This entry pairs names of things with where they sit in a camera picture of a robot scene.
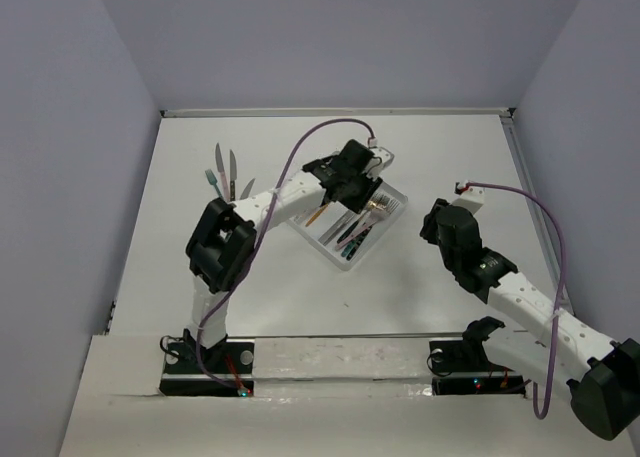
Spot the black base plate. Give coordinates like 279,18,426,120
159,336,255,398
426,317,529,396

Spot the gold fork black handle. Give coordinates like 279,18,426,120
336,199,379,244

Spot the teal handled silver fork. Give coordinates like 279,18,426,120
341,227,371,261

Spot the teal handled knife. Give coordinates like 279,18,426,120
240,178,255,200

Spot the orange plastic knife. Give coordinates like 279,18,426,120
305,204,329,227

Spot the black handled silver fork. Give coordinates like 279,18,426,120
341,199,399,261

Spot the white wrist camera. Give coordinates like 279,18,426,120
368,147,395,173
452,180,485,215

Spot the teal plastic fork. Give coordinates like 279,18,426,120
205,169,224,198

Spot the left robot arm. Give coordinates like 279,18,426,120
185,140,394,372

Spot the pink handled silver fork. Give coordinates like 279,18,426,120
334,196,399,251

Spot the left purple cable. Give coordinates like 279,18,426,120
195,118,379,393

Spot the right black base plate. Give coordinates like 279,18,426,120
426,317,529,396

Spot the white divided cutlery tray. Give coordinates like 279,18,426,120
288,183,408,271

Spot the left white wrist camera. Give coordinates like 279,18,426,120
368,147,395,173

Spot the pink handled knife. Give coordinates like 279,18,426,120
229,150,237,201
214,143,230,201

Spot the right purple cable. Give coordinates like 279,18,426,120
469,180,569,421

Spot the purple cable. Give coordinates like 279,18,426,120
195,118,379,393
469,180,569,421

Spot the all silver fork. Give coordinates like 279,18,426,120
319,211,354,246

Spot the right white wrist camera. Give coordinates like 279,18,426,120
452,180,485,215

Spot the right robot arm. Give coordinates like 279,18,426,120
420,199,639,441

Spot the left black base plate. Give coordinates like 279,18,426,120
159,336,255,398

